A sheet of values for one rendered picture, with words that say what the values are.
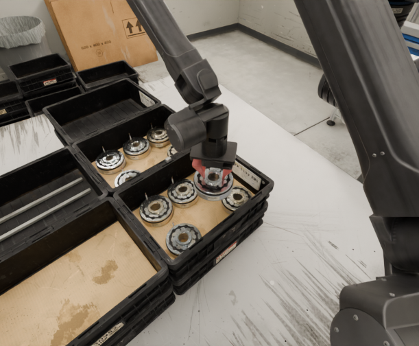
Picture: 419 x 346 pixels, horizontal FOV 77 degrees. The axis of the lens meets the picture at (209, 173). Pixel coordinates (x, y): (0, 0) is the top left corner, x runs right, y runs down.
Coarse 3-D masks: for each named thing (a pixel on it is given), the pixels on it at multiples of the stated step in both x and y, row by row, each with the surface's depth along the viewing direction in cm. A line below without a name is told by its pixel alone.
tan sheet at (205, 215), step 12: (192, 180) 94; (204, 204) 87; (216, 204) 87; (180, 216) 83; (192, 216) 83; (204, 216) 83; (216, 216) 83; (156, 228) 80; (168, 228) 80; (204, 228) 80; (156, 240) 78; (168, 252) 75
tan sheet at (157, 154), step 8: (152, 152) 104; (160, 152) 104; (128, 160) 101; (136, 160) 101; (144, 160) 101; (152, 160) 101; (160, 160) 101; (96, 168) 98; (128, 168) 98; (136, 168) 98; (144, 168) 98; (104, 176) 95; (112, 176) 95; (112, 184) 92
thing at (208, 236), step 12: (180, 156) 88; (156, 168) 84; (252, 168) 85; (144, 180) 81; (120, 192) 77; (264, 192) 77; (120, 204) 74; (252, 204) 75; (132, 216) 71; (228, 216) 71; (240, 216) 74; (144, 228) 69; (216, 228) 69; (204, 240) 67; (192, 252) 65; (168, 264) 62; (180, 264) 64
